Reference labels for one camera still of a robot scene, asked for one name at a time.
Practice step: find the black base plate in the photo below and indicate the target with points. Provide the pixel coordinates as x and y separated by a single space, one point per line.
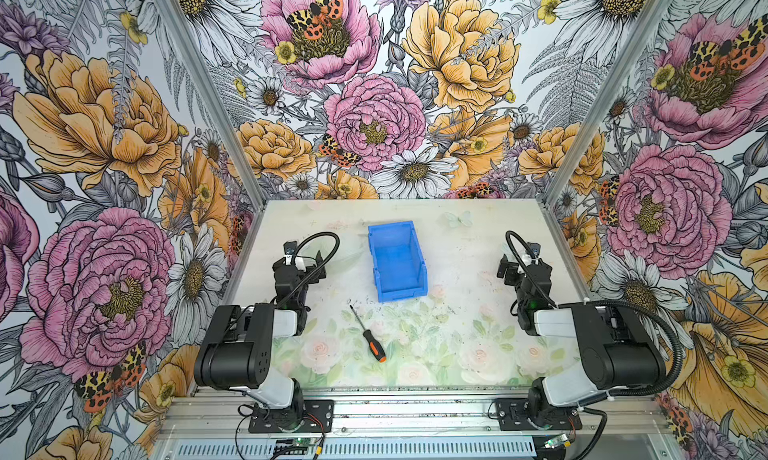
318 415
518 414

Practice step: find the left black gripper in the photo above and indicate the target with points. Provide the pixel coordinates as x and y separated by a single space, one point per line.
288 267

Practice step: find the green circuit board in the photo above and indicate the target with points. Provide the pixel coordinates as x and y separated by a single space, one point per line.
295 447

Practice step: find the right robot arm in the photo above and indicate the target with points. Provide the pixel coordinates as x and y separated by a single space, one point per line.
615 353

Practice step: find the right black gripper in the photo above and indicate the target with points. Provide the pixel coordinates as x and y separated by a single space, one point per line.
509 271

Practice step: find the aluminium frame rail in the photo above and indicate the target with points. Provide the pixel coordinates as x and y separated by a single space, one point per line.
212 414

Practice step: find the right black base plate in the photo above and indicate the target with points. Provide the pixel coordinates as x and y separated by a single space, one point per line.
518 414

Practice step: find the orange black handled screwdriver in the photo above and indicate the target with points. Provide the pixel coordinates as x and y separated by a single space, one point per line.
375 347

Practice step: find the blue plastic bin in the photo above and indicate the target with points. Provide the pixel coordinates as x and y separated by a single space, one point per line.
399 267

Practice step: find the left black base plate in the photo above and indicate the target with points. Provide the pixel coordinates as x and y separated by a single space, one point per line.
318 415

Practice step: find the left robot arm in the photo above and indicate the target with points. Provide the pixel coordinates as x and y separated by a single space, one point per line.
235 354

